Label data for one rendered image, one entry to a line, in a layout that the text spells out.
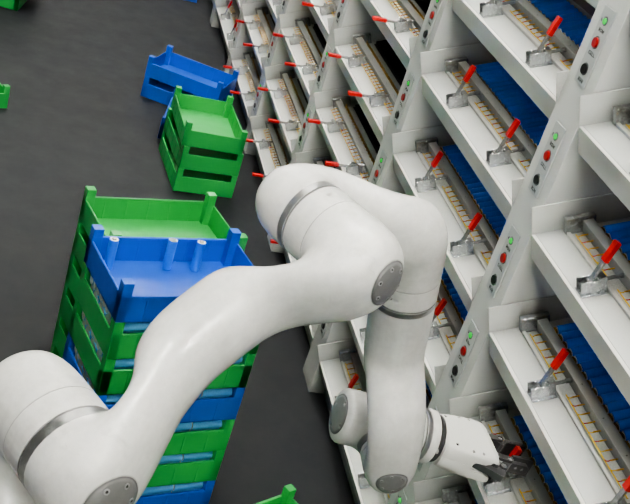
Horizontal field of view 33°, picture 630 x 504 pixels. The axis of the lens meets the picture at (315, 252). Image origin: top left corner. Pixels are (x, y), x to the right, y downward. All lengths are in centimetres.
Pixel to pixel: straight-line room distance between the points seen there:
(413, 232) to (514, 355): 49
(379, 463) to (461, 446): 17
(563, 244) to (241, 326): 68
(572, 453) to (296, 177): 60
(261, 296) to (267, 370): 155
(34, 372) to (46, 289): 162
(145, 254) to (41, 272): 86
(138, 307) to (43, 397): 71
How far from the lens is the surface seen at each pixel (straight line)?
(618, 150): 163
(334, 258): 120
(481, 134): 208
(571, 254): 171
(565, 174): 173
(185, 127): 342
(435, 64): 236
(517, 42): 202
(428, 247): 137
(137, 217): 240
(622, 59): 168
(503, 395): 193
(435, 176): 231
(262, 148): 372
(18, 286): 284
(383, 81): 273
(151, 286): 201
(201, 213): 245
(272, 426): 257
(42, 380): 122
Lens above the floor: 152
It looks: 27 degrees down
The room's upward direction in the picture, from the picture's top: 18 degrees clockwise
